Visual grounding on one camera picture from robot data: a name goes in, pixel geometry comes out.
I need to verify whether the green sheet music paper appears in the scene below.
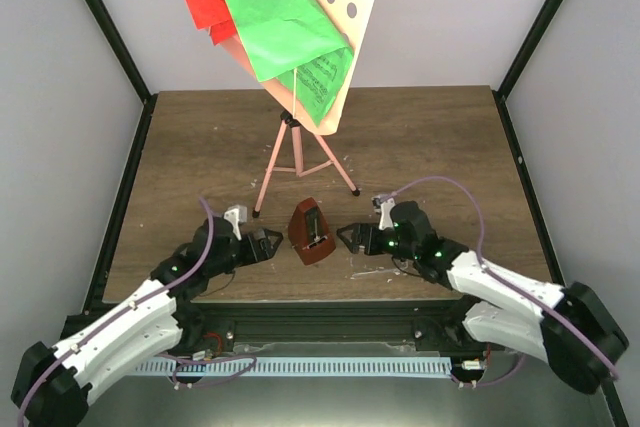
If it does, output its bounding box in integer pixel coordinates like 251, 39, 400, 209
225, 0, 354, 125

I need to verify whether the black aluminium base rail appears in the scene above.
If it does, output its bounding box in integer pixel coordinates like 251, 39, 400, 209
59, 299, 501, 353

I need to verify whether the reddish-brown wooden metronome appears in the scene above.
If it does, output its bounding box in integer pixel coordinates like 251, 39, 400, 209
288, 197, 336, 266

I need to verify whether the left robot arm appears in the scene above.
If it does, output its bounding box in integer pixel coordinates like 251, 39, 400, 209
11, 217, 283, 426

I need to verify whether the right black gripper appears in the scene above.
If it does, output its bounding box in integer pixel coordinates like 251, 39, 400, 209
337, 223, 418, 261

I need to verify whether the pink music stand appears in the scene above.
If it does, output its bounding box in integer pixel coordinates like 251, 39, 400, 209
219, 0, 383, 219

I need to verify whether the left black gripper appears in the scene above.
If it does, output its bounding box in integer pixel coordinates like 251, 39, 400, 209
208, 229, 284, 278

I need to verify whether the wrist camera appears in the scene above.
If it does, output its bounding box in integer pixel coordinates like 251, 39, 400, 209
223, 204, 248, 240
371, 194, 395, 230

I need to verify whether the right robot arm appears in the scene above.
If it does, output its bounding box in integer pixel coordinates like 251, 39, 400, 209
337, 200, 629, 394

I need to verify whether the white slotted cable duct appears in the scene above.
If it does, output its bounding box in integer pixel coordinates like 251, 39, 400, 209
132, 356, 452, 377

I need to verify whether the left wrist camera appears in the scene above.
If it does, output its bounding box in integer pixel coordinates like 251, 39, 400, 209
223, 204, 248, 240

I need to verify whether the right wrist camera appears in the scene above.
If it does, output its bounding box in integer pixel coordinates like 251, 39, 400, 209
371, 194, 395, 230

